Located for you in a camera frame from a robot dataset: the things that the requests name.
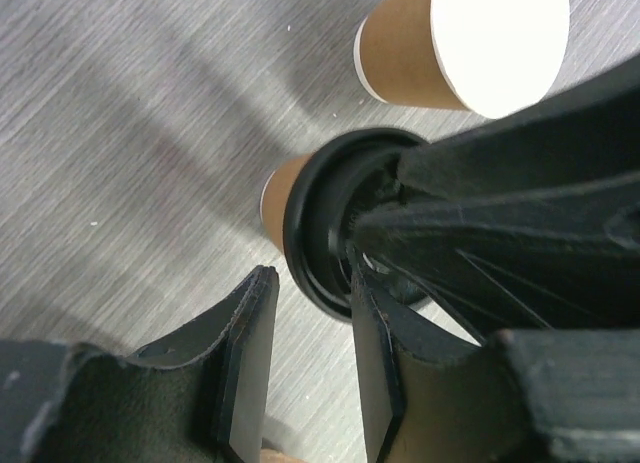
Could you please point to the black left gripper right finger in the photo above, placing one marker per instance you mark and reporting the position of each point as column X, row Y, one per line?
column 524, row 396

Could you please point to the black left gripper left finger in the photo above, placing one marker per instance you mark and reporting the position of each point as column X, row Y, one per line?
column 198, row 394

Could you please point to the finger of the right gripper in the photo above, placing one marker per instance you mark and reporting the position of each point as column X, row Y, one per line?
column 585, row 133
column 563, row 258

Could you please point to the brown paper cup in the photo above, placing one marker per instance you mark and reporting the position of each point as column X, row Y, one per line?
column 490, row 57
column 275, row 195

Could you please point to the black coffee lid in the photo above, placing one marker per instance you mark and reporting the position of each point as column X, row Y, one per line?
column 349, row 176

